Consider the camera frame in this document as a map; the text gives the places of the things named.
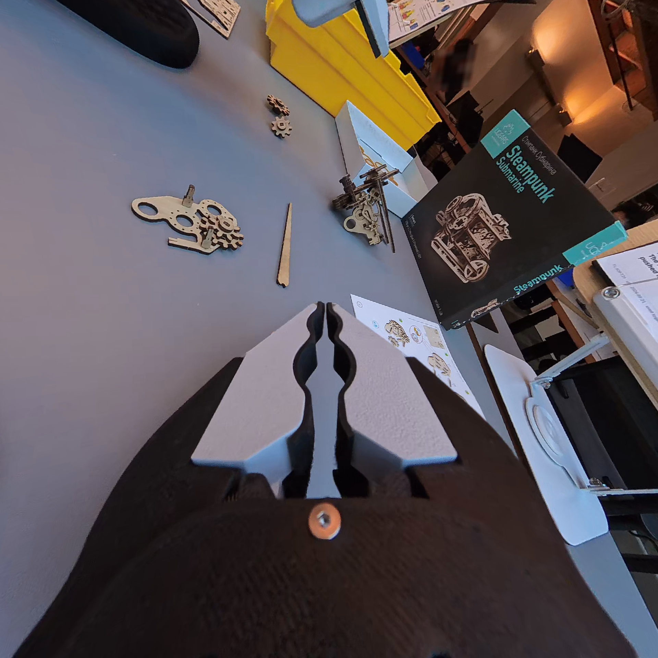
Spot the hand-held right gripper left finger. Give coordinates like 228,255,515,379
191,302,328,498

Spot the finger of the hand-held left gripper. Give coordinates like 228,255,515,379
291,0,356,28
354,0,392,59

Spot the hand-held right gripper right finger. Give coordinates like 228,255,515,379
327,303,458,495

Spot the assembly instruction booklet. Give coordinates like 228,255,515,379
350,293,487,421

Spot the wooden plate with gears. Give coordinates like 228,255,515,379
131,184,244,256

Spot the grey desk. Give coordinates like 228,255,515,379
0,0,638,658

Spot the printed task instruction paper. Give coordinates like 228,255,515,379
591,246,658,330

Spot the curled printed paper sheet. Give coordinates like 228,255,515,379
386,0,497,45

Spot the yellow plastic bin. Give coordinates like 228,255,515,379
265,0,443,151

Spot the laser-cut wooden parts sheet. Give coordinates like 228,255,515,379
181,0,243,40

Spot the small white cardboard box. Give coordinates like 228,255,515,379
336,100,439,218

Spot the wooden document stand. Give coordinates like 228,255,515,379
483,220,658,547

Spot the pointed wooden stick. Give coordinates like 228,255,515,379
276,203,294,288

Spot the wooden gear mechanism assembly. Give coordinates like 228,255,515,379
331,164,400,254

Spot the black puzzle kit box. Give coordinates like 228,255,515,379
400,108,631,331

